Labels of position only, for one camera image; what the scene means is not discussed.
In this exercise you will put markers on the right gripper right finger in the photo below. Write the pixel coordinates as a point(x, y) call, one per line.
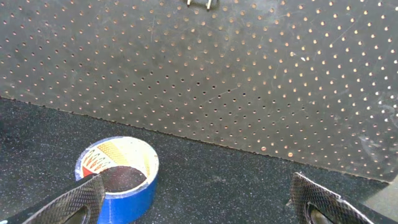
point(323, 202)

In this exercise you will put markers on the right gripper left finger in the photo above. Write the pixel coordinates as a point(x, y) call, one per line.
point(71, 202)

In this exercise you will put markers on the roll of blue tape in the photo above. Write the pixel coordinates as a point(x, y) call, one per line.
point(130, 205)

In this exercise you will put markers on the black pegboard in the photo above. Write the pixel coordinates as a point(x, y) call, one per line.
point(217, 62)

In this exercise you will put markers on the metal hook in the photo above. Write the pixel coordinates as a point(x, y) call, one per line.
point(209, 3)

